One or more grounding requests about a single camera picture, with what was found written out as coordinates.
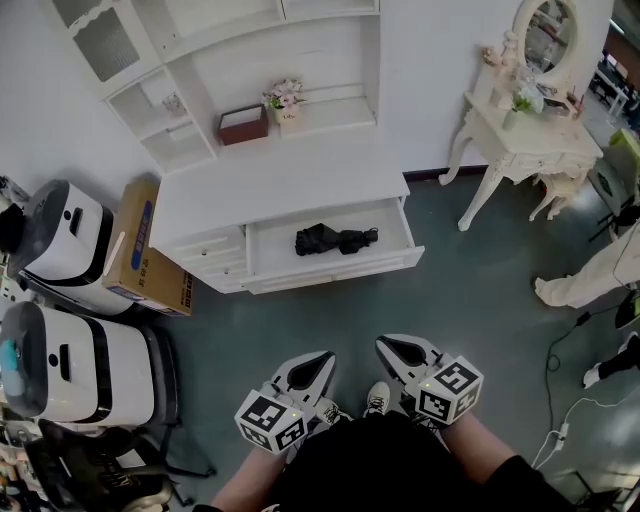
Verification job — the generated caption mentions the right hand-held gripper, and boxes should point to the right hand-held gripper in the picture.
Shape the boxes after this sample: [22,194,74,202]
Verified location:
[374,333,485,427]

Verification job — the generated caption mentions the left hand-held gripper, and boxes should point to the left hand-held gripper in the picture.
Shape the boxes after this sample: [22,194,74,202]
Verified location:
[233,350,338,455]

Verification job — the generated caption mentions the black umbrella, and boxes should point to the black umbrella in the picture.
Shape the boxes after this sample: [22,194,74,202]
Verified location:
[294,222,380,258]

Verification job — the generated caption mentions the white wooden drawer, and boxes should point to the white wooden drawer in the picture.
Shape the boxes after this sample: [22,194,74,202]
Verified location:
[243,195,427,296]

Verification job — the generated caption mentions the person's right forearm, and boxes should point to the person's right forearm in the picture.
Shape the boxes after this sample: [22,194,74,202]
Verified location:
[439,412,519,486]

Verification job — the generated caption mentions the person's left forearm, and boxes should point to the person's left forearm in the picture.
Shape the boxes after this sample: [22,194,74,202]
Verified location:
[209,439,301,509]

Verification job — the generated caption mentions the person's left shoe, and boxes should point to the person's left shoe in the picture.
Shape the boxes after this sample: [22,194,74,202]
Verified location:
[313,396,354,427]

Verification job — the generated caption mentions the person's right shoe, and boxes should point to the person's right shoe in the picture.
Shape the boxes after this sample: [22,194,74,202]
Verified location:
[361,381,392,419]

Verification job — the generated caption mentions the person's black clothing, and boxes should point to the person's black clothing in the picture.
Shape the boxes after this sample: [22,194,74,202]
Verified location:
[191,411,577,512]

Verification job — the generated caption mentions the white cabinet with shelves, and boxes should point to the white cabinet with shelves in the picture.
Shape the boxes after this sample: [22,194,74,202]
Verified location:
[49,0,426,296]

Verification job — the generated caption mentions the cardboard box with blue label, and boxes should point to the cardboard box with blue label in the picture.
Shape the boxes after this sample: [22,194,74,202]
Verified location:
[101,178,194,318]

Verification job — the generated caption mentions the white ornate stool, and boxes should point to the white ornate stool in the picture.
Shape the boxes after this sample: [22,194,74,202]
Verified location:
[528,171,592,223]

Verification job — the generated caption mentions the white and black machine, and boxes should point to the white and black machine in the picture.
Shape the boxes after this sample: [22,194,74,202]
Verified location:
[0,179,137,317]
[0,300,157,432]

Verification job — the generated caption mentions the black chair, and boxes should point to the black chair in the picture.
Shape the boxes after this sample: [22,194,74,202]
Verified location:
[23,418,197,512]

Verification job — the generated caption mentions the brown open box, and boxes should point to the brown open box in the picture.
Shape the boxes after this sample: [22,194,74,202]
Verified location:
[217,103,270,147]

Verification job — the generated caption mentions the white ornate dressing table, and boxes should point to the white ornate dressing table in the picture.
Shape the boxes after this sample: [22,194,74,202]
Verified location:
[438,88,605,233]

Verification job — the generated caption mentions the pink flowers in white pot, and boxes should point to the pink flowers in white pot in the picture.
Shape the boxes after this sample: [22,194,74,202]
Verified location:
[261,77,307,124]

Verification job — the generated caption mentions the white flowers in vase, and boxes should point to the white flowers in vase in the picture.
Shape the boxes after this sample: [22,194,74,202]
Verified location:
[501,78,545,132]

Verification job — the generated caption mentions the green chair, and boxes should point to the green chair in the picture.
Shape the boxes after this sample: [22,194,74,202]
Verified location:
[587,127,640,245]

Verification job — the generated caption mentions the small glass ornament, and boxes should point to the small glass ornament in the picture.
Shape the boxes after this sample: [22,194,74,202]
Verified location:
[162,91,188,120]

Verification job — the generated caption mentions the oval white-framed mirror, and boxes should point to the oval white-framed mirror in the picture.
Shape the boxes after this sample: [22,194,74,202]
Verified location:
[501,0,616,92]

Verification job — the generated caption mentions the black cable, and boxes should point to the black cable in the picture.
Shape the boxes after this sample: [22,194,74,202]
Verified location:
[543,310,592,432]

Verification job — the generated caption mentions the white cable with adapter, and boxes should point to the white cable with adapter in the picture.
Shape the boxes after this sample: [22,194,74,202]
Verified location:
[529,396,640,470]

